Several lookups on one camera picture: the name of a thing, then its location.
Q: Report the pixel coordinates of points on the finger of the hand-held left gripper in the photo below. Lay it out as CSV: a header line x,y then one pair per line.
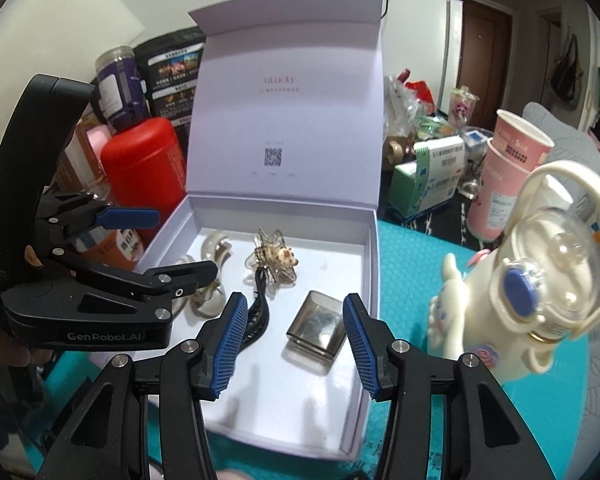
x,y
130,218
180,277

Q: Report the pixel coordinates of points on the black printed packages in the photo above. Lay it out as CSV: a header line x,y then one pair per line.
x,y
175,75

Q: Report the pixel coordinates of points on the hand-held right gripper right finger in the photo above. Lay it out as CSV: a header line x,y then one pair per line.
x,y
362,345

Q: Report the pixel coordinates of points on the purple jar with white label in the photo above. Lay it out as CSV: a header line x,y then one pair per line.
x,y
120,95

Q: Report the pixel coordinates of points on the red bag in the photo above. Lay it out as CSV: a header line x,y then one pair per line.
x,y
415,87

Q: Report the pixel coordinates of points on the white hinged gift box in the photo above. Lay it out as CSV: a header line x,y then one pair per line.
x,y
290,135

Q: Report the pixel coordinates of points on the pearly wavy hair clip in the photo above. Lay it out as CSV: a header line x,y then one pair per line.
x,y
202,302

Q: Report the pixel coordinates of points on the small white blue box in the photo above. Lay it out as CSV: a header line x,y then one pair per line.
x,y
477,137

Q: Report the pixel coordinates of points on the grey translucent square case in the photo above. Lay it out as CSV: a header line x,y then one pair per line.
x,y
315,332

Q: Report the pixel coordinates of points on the group of clear plastic jars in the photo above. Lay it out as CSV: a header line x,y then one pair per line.
x,y
115,250

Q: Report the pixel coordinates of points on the pink printed glass cup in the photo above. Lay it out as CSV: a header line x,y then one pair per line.
x,y
462,107

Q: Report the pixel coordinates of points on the red canister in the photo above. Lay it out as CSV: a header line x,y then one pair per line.
x,y
140,170

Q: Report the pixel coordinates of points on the brown door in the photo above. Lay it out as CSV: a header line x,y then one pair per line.
x,y
485,55

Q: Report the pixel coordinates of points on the black hanging bag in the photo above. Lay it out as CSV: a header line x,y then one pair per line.
x,y
565,72

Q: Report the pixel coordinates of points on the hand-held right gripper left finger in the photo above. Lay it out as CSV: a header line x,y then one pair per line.
x,y
227,345

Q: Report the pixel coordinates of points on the person's left hand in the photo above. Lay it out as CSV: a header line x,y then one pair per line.
x,y
10,355

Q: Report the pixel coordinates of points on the white fridge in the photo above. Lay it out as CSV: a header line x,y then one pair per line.
x,y
420,40

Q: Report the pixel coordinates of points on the green white carton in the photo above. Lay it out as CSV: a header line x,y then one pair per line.
x,y
430,180

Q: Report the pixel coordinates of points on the teal bubble mat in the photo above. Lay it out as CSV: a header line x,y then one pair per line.
x,y
410,270

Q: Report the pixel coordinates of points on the clear flower hair clip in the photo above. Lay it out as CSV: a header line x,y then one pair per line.
x,y
275,257

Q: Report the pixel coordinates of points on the black hair claw clip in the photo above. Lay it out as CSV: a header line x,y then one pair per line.
x,y
259,310

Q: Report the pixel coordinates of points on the clear plastic bag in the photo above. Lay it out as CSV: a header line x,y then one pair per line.
x,y
405,115

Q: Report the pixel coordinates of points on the cream water bottle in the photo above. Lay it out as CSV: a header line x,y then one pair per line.
x,y
485,310

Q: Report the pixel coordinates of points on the pink paper cup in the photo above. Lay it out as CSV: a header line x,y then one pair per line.
x,y
495,200
520,142

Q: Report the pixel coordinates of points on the translucent grey hair clip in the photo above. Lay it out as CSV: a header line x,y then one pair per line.
x,y
215,250

